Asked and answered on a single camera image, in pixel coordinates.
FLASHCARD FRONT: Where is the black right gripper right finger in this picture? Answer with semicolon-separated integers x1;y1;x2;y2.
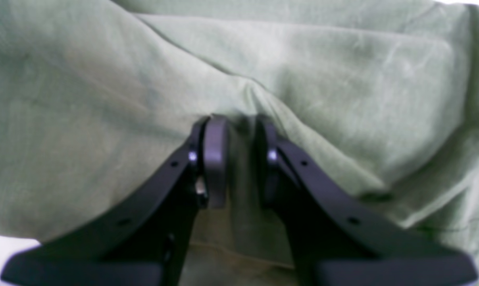
255;116;479;286

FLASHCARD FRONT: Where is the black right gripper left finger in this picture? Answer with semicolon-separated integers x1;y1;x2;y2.
0;115;229;286

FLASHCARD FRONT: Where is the olive green t-shirt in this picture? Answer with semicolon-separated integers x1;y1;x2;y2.
0;0;479;286

